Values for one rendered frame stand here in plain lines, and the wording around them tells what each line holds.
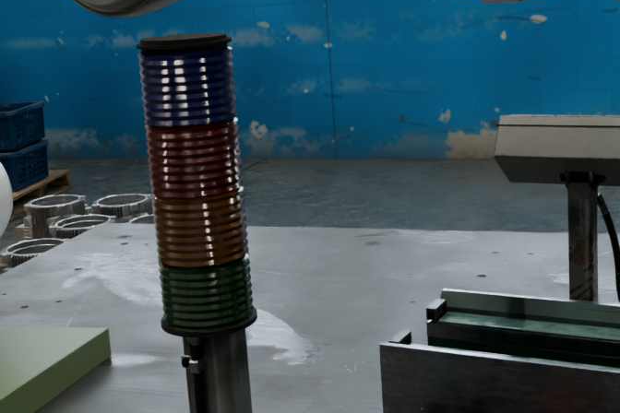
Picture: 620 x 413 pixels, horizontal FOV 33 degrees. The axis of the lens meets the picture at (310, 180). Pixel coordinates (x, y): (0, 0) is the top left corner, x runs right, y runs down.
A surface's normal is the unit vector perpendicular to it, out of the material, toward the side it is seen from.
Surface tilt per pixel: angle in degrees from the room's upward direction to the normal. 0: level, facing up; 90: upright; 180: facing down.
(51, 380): 90
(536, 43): 90
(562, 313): 45
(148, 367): 0
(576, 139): 55
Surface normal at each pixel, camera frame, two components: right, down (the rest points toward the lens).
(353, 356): -0.07, -0.98
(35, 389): 0.94, 0.00
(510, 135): -0.41, -0.39
